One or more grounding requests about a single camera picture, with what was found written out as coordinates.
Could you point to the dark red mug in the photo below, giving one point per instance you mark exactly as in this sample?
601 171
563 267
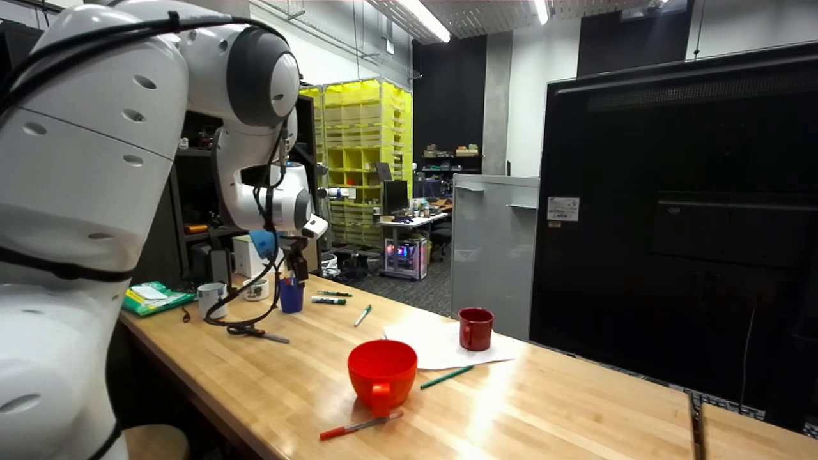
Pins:
477 331

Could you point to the white pen green cap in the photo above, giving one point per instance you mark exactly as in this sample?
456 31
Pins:
365 316

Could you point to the cluttered background desk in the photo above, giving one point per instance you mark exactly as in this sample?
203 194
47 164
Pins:
419 221

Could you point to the small black clip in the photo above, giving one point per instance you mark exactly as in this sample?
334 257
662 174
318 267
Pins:
186 316

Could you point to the dark shelf unit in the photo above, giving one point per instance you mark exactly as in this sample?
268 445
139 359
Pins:
194 213

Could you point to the ceiling light strip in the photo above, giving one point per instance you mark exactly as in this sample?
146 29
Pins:
423 19
540 10

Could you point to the dark background shelf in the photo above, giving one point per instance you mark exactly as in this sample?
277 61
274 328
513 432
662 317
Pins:
449 161

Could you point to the green marker white body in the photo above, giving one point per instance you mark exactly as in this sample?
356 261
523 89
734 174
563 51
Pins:
328 299

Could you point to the blue printed gripper mount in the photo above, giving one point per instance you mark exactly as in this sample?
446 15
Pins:
264 243

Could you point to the green marker black body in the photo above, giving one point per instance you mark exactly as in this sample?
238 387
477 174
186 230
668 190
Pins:
338 295

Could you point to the white plastic cup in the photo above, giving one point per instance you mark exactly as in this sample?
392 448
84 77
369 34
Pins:
209 298

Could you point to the white box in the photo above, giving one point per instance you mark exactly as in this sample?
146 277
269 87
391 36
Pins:
242 257

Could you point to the grey partition cabinet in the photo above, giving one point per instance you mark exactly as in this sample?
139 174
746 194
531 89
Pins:
495 257

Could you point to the round wooden stool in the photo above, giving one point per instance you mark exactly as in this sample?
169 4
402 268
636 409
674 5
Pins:
158 442

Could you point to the small white pot with greenery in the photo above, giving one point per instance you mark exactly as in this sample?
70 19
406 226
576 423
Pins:
256 290

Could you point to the large black panel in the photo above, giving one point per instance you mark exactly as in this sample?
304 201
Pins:
681 238

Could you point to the white label sticker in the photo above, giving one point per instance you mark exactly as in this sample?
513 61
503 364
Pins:
563 210

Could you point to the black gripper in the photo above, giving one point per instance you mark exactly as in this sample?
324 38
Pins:
295 252

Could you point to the brown cardboard box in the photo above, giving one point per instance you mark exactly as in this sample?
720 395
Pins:
313 257

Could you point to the long red pen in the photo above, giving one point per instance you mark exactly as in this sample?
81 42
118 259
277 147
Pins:
338 432

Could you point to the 3D printer purple light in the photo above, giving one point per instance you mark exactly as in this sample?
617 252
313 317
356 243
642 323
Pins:
406 259

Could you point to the white paper sheet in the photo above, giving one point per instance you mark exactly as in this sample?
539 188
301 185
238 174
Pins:
437 344

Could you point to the blue plastic cup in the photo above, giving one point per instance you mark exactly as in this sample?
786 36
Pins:
293 299

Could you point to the slim green pen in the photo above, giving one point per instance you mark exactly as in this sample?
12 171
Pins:
446 377

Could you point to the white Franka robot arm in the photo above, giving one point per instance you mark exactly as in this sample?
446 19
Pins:
77 170

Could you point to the black computer monitor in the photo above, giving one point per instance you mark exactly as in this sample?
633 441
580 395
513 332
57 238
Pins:
396 194

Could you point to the large orange-red cup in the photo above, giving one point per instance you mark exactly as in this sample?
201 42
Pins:
383 369

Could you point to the yellow bin shelf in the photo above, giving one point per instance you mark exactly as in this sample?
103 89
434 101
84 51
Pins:
375 118

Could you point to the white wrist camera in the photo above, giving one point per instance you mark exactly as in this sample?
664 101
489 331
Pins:
313 227

